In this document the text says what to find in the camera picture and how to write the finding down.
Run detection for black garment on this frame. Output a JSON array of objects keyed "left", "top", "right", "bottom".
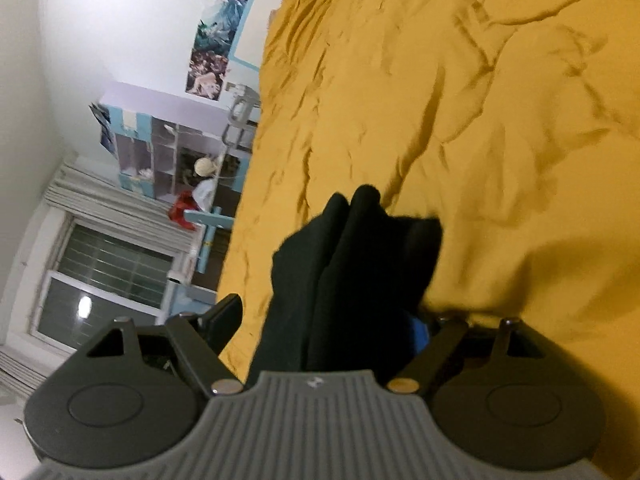
[{"left": 247, "top": 185, "right": 442, "bottom": 385}]

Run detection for light blue desk chair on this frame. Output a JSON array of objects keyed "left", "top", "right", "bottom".
[{"left": 184, "top": 206, "right": 234, "bottom": 273}]

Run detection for red bag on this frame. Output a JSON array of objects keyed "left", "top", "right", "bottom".
[{"left": 167, "top": 191, "right": 198, "bottom": 231}]

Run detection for white plastic bag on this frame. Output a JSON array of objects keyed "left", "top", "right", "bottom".
[{"left": 192, "top": 179, "right": 217, "bottom": 211}]

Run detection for cream round ball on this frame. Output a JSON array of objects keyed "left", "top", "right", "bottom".
[{"left": 194, "top": 157, "right": 218, "bottom": 178}]

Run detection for blue white shelf unit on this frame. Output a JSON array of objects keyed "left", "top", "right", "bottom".
[{"left": 90, "top": 82, "right": 255, "bottom": 204}]

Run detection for grey metal cart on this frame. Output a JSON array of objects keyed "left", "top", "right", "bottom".
[{"left": 221, "top": 84, "right": 260, "bottom": 153}]

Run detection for mustard yellow bed quilt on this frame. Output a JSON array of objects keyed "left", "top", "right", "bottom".
[{"left": 214, "top": 0, "right": 640, "bottom": 480}]

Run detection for white blue headboard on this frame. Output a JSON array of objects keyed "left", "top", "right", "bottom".
[{"left": 230, "top": 0, "right": 282, "bottom": 70}]

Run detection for window with white frame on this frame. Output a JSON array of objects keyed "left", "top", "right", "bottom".
[{"left": 0, "top": 159, "right": 202, "bottom": 401}]

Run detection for anime wall posters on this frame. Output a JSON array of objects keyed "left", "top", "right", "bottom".
[{"left": 186, "top": 0, "right": 248, "bottom": 101}]

